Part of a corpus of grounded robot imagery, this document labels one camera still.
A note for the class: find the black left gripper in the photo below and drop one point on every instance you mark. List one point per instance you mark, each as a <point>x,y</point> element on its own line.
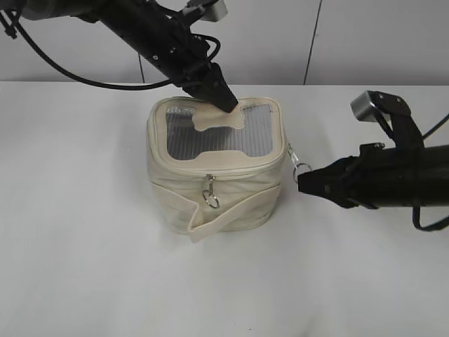
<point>184,58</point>

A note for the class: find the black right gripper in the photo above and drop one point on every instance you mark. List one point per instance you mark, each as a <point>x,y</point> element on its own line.
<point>358,180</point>

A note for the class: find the cream zippered fabric bag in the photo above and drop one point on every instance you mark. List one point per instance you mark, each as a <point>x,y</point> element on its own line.
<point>213,171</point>

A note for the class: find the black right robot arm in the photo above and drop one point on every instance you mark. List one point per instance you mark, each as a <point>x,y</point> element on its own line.
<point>407,175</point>

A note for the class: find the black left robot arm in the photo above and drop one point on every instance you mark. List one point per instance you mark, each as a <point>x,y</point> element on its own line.
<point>117,16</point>

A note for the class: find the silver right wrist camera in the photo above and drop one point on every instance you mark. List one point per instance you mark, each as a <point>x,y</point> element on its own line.
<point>369,103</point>

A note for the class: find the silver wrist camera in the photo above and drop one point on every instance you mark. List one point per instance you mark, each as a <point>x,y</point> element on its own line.
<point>206,10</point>
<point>369,103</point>

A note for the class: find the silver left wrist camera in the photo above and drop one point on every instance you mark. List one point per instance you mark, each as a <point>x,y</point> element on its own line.
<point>206,10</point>

